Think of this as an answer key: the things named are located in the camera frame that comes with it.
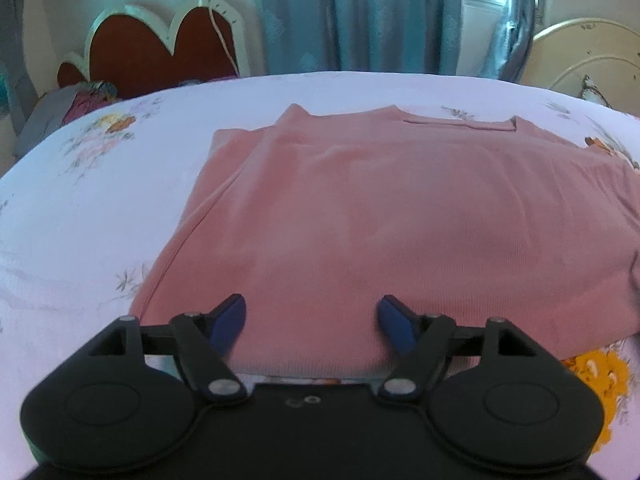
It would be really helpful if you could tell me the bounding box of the pink long-sleeve sweater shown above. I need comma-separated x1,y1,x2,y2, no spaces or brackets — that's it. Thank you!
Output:
131,105,639,377

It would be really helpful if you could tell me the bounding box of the pile of clothes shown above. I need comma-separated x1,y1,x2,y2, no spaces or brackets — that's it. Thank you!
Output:
13,81,117,160

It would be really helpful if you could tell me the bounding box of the floral pink bed sheet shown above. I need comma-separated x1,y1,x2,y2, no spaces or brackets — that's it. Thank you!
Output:
1,72,639,479

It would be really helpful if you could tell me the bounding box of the blue tied right curtain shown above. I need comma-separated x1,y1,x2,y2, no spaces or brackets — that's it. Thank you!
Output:
480,0,536,82

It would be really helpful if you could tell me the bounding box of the patterned pillow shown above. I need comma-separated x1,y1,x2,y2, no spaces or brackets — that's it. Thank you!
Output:
579,75,611,108

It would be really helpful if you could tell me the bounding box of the red heart-shaped headboard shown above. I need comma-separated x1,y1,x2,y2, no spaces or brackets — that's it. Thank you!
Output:
56,0,250,100

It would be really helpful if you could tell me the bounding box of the grey left curtain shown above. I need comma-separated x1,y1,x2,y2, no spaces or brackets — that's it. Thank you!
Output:
1,0,38,134

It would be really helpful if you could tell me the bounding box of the cream round headboard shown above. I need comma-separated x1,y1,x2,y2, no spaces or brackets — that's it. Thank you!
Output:
520,18,639,116

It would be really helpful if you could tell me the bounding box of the blue centre curtain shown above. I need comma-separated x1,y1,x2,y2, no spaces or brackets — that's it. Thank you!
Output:
257,0,463,75

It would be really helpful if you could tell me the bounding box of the white charging cable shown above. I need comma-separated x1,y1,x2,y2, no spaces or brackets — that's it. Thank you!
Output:
207,6,241,79

